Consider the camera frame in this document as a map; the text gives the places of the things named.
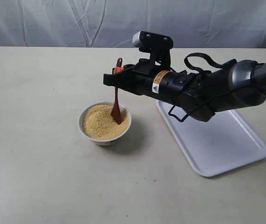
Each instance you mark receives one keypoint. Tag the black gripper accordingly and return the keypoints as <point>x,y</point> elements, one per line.
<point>152,81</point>

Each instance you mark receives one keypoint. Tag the dark red wooden spoon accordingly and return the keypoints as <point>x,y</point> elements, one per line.
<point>115,113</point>

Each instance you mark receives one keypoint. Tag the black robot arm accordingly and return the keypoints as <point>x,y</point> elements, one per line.
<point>201,93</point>

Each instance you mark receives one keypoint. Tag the yellow-brown granular powder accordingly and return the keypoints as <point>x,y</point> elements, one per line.
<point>99,124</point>

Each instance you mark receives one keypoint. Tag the white ceramic bowl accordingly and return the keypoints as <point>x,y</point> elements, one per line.
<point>103,142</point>

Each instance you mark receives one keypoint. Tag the white wrinkled backdrop curtain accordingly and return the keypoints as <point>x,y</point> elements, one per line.
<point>112,23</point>

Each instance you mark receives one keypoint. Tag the white rectangular plastic tray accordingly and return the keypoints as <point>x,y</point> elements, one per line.
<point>224,143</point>

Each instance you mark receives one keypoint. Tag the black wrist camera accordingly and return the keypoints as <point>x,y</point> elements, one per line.
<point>157,45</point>

